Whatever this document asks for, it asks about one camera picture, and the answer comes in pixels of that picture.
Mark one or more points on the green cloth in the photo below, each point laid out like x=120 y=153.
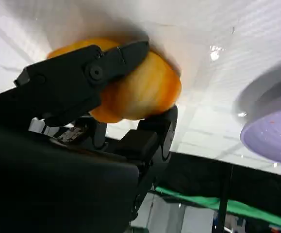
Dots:
x=198 y=200

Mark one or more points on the orange white toy bread roll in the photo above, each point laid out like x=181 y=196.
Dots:
x=150 y=92

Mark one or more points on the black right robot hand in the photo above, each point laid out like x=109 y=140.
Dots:
x=45 y=182

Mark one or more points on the lilac plate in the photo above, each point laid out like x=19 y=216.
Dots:
x=273 y=136

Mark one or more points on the black metal pole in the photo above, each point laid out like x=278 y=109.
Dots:
x=225 y=201

